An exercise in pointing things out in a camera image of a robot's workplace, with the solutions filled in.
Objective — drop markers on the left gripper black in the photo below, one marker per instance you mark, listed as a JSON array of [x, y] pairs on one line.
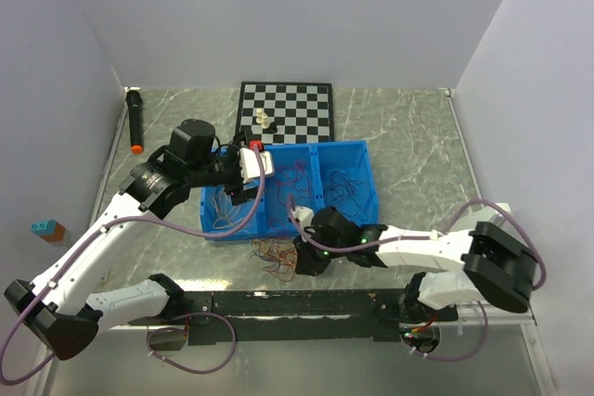
[[237, 189]]

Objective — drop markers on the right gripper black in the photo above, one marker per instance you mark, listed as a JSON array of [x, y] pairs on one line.
[[307, 262]]

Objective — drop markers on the blue three-compartment plastic bin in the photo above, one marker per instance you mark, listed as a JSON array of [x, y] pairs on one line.
[[334, 174]]

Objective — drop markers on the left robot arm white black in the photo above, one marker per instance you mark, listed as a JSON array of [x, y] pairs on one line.
[[59, 305]]

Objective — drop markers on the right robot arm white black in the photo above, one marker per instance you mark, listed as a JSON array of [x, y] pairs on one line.
[[472, 259]]

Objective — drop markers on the cream chess piece front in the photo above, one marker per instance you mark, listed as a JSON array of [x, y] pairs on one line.
[[264, 121]]

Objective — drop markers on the cream chess piece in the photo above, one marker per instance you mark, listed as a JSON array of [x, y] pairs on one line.
[[260, 113], [264, 121]]

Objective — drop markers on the black chess piece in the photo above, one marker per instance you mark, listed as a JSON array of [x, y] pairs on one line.
[[273, 128]]

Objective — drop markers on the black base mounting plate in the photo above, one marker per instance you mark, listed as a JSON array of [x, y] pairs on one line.
[[376, 314]]

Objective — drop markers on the cream chess piece rear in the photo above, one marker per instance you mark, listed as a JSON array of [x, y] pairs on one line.
[[260, 113]]

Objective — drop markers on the black white chessboard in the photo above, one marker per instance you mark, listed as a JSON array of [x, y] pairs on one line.
[[303, 112]]

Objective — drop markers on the black marker orange cap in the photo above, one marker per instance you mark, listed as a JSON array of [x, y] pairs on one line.
[[134, 103]]

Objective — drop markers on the white grey stand device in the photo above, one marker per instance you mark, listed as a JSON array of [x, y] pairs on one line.
[[489, 214]]

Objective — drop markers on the blue brown toy block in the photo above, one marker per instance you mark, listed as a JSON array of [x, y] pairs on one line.
[[49, 230]]

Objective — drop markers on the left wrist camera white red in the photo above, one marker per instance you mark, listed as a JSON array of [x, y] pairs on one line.
[[249, 167]]

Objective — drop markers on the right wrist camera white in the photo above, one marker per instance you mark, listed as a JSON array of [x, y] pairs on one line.
[[301, 217]]

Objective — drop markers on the aluminium frame rail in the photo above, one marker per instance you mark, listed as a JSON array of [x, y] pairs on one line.
[[493, 355]]

